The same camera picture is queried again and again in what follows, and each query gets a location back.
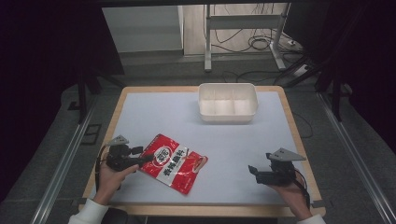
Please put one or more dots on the white panel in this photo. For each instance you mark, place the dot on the white panel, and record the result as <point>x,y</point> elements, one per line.
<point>143,28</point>

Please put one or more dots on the person's left hand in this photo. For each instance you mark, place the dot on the person's left hand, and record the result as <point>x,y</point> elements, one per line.
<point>109,182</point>

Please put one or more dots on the black floor plate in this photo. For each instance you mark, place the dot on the black floor plate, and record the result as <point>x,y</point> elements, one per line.
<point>91,133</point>

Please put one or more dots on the metal floor rail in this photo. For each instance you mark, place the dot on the metal floor rail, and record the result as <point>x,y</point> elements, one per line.
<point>62,168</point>
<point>358,161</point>

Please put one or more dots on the white metal stand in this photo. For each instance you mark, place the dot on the white metal stand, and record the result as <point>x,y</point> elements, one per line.
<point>243,21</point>

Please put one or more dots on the red and white snack packet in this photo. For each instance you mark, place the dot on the red and white snack packet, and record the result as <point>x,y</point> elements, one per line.
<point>171,163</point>

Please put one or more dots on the pale grey table mat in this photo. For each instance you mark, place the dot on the pale grey table mat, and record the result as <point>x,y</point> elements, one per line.
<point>218,146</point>

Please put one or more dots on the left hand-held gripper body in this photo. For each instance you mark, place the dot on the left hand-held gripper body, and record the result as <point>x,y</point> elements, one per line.
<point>120,158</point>

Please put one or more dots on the white divided plastic container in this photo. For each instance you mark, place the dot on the white divided plastic container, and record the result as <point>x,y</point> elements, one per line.
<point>228,104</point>

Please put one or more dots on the black stand legs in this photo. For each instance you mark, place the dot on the black stand legs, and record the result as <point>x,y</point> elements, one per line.
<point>82,93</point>

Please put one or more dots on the person's right hand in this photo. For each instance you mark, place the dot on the person's right hand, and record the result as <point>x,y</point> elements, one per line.
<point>292,196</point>

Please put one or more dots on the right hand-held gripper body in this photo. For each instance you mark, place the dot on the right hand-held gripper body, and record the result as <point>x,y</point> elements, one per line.
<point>280,171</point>

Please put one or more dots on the dark curtain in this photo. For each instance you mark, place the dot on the dark curtain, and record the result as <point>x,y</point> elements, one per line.
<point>364,62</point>
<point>37,77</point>

